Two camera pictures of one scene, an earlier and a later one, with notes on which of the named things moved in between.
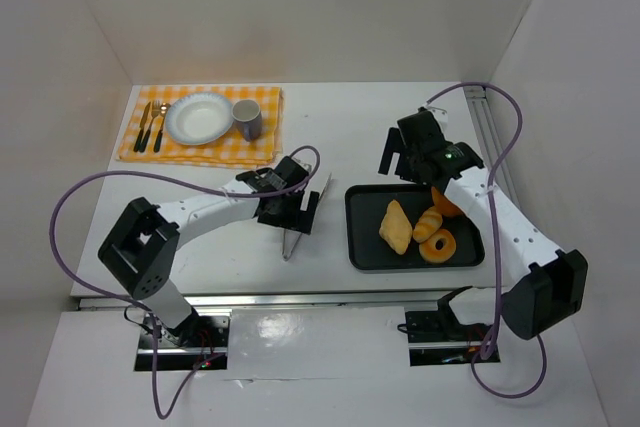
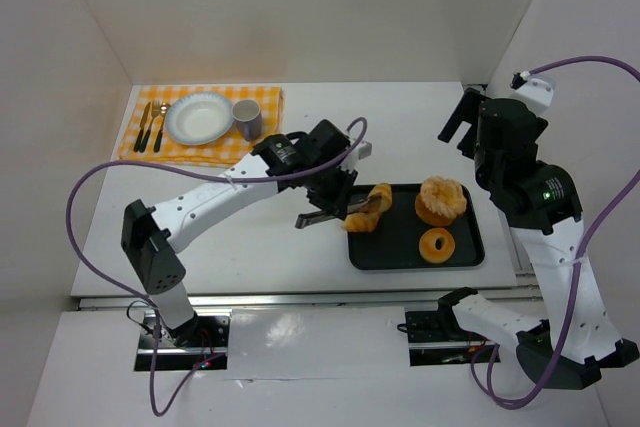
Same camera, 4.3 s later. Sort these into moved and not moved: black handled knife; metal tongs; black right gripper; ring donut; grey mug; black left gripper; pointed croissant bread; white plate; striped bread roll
Moved: striped bread roll; metal tongs; black right gripper; pointed croissant bread; black left gripper
Not moved: grey mug; black handled knife; white plate; ring donut
